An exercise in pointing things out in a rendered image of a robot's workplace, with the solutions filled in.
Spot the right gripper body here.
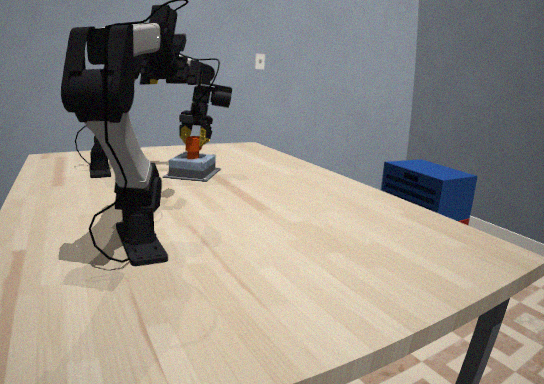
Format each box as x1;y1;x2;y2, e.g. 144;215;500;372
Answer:
140;56;202;85

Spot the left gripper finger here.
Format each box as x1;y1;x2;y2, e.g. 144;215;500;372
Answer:
179;126;192;144
199;127;210;147

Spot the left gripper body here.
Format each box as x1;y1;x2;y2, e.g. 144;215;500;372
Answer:
179;102;213;139

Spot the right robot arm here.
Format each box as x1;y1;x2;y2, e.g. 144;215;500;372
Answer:
61;5;187;266

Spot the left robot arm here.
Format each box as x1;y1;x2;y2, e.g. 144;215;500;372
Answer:
90;54;232;178

